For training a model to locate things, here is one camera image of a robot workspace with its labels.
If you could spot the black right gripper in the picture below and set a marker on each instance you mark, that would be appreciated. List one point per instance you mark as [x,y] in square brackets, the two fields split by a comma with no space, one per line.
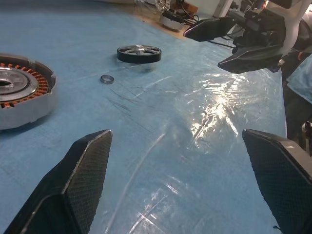
[263,26]

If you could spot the brown wooden block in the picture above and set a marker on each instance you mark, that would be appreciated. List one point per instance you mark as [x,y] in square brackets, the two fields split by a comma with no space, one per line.
[191,5]

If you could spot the white stand leg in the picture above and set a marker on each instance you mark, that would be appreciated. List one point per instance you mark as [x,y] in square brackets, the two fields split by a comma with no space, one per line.
[224,7]

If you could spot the round silver bell cap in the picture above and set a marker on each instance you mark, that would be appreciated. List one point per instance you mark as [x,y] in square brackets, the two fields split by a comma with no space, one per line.
[126,58]

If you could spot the assembled silver spare motor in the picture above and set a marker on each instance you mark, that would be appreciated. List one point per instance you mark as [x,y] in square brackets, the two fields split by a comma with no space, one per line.
[170,23]

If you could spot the silver motor housing copper windings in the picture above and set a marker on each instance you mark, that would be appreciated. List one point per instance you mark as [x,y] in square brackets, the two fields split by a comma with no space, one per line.
[36,114]

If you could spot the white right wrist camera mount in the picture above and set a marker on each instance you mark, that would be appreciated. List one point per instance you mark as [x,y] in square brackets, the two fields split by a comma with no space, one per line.
[291,29]

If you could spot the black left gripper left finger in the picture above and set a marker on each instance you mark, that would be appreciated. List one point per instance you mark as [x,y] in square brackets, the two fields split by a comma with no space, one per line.
[73,185]

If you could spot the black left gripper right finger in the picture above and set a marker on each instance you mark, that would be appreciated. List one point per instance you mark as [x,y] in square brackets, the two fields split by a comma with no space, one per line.
[287,185]

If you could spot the spare geared silver cover plate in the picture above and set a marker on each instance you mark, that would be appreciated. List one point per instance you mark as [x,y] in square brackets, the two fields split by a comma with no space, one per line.
[162,5]

